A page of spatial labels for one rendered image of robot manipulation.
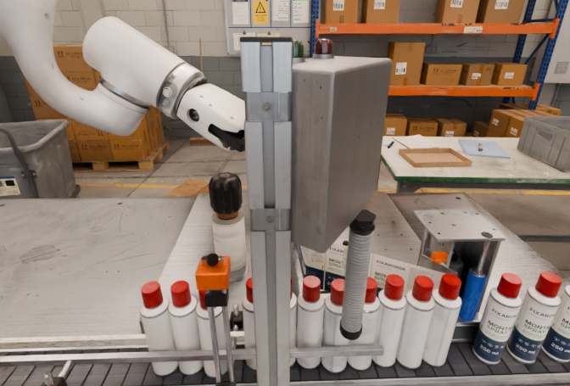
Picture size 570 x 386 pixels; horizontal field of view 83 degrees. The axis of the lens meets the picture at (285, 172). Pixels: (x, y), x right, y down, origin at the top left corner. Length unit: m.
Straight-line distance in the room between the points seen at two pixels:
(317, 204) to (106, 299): 0.84
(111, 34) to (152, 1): 4.80
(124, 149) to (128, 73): 3.66
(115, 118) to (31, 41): 0.13
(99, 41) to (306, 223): 0.38
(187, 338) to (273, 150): 0.46
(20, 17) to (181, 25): 4.75
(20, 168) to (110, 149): 1.50
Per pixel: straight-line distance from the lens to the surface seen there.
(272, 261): 0.39
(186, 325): 0.68
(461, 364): 0.85
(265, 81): 0.31
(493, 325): 0.80
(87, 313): 1.06
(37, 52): 0.50
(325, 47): 0.41
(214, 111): 0.46
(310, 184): 0.32
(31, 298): 1.19
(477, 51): 5.53
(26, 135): 3.64
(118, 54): 0.53
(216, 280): 0.49
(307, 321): 0.66
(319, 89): 0.29
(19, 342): 0.94
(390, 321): 0.69
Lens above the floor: 1.50
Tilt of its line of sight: 23 degrees down
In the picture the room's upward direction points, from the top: straight up
